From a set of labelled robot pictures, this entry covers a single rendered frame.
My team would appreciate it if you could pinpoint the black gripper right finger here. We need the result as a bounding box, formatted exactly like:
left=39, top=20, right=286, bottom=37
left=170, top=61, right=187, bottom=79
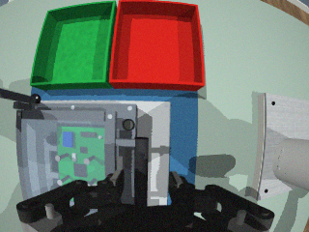
left=163, top=171, right=275, bottom=232

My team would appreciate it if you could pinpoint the green bin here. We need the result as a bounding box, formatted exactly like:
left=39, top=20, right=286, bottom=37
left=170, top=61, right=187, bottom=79
left=30, top=0, right=117, bottom=90

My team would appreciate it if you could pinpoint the red bin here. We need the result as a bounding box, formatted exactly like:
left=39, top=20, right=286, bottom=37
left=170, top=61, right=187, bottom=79
left=109, top=0, right=205, bottom=91

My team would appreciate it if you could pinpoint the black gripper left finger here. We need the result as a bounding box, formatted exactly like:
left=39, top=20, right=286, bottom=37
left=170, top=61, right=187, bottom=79
left=16, top=169, right=127, bottom=232

